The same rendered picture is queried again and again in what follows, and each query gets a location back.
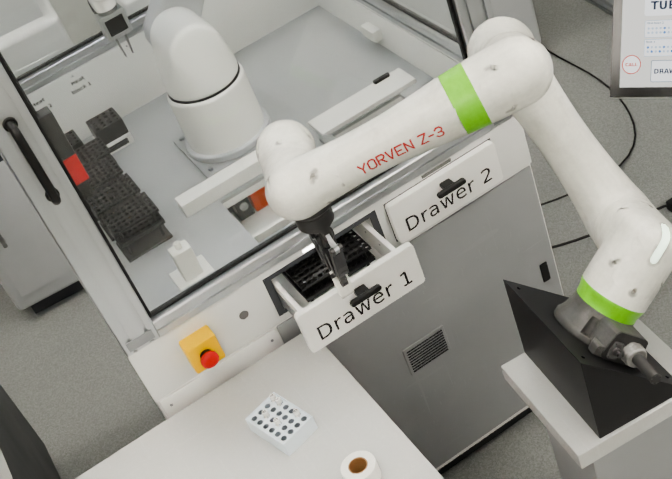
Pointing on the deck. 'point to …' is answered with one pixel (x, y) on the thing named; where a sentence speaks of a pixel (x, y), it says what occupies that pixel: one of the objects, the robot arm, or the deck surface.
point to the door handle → (32, 160)
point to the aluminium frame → (88, 257)
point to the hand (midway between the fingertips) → (342, 281)
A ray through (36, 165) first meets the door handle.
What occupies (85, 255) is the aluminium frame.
